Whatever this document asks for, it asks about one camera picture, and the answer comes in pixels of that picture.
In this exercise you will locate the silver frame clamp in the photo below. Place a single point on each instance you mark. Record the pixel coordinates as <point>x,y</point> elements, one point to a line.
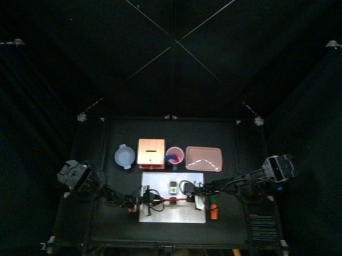
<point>18,42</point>
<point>258,120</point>
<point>333,43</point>
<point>170,117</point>
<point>82,117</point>

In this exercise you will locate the toy sushi roll green centre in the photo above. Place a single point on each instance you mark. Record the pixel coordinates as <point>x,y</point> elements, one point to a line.
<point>174,188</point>

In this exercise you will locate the tan wooden block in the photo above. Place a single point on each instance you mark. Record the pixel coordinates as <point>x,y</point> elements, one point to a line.
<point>150,150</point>

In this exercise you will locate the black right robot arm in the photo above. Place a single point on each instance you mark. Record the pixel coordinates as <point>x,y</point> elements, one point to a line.
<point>276,166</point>

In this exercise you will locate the small teal toy piece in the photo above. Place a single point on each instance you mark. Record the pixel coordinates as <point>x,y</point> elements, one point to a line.
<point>176,167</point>

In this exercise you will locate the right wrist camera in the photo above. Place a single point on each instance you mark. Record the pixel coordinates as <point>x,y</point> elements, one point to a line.
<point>189,188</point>

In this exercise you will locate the toy salmon nigiri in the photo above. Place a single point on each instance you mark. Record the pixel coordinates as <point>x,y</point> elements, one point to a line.
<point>133,210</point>

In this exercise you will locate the white table corner bracket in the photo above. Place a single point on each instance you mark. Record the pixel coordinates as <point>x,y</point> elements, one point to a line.
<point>284,243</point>
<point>50,239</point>

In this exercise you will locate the white cutting board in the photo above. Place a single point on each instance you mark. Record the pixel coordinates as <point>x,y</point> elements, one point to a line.
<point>174,215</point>

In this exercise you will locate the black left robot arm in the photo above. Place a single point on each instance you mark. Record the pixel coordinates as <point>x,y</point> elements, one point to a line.
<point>81,175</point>

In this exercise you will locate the small orange object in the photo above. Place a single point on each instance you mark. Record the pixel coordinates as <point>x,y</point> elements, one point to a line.
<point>237,252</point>

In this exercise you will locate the pink-brown plastic tray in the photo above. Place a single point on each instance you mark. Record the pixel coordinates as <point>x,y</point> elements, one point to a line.
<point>202,156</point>

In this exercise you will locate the blue toy utensil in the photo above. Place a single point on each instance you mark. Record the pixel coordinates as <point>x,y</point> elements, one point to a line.
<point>170,160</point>

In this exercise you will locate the red plastic cup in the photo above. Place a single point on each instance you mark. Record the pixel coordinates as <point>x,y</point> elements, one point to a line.
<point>176,151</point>

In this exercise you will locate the vertical metal frame pole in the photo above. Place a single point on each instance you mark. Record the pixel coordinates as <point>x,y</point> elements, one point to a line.
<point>174,83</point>

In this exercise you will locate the grey-blue toy pot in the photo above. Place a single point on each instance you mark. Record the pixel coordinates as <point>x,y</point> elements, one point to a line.
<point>125,156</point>

